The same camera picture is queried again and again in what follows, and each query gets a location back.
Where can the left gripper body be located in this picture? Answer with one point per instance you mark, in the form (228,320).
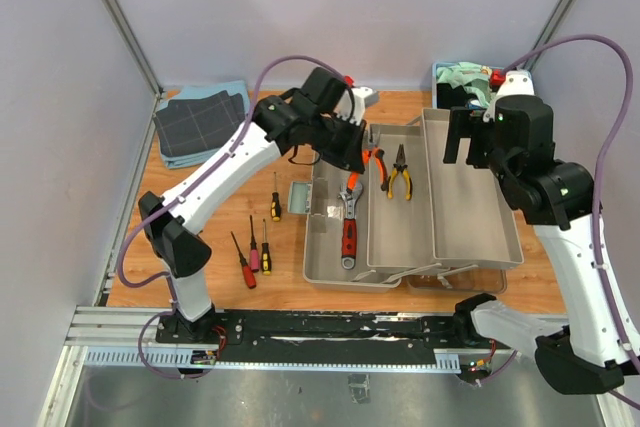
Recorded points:
(336,138)

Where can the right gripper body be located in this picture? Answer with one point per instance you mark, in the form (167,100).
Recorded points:
(482,153)

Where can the orange handled pliers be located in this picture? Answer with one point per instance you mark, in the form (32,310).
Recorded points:
(371,150)

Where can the red handled adjustable wrench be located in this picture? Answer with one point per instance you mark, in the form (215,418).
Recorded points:
(349,230)

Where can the short yellow black screwdriver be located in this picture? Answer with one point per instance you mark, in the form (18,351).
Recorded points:
(275,208)

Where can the grey plastic tool box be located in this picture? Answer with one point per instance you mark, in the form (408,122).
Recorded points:
(456,220)

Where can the long yellow black screwdriver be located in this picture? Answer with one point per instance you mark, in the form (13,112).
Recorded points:
(266,260)

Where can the pink handled screwdriver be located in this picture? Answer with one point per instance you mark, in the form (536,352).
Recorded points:
(254,254)

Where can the red handled screwdriver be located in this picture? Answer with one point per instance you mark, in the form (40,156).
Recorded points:
(248,275)

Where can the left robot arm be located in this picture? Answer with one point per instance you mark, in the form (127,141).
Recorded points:
(324,113)

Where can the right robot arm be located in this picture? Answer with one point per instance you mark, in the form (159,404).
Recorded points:
(596,349)

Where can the black cloth in basket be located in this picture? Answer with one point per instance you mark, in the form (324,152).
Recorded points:
(448,96)

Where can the green cloth in basket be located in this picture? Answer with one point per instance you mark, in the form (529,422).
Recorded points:
(475,78)

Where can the blue plastic basket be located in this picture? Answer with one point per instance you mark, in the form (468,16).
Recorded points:
(497,78)

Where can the light blue folded cloth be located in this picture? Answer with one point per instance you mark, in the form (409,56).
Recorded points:
(233,87)

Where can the dark grey checked cloth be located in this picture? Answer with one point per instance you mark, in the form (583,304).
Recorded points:
(195,126)

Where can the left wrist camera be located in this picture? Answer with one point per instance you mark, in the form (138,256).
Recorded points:
(358,99)

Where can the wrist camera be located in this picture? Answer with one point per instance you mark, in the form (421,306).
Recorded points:
(517,82)
(358,99)

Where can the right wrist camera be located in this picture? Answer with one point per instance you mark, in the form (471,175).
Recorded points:
(517,82)

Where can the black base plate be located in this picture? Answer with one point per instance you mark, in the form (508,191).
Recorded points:
(321,339)

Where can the aluminium frame rail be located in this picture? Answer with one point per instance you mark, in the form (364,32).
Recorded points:
(145,367)

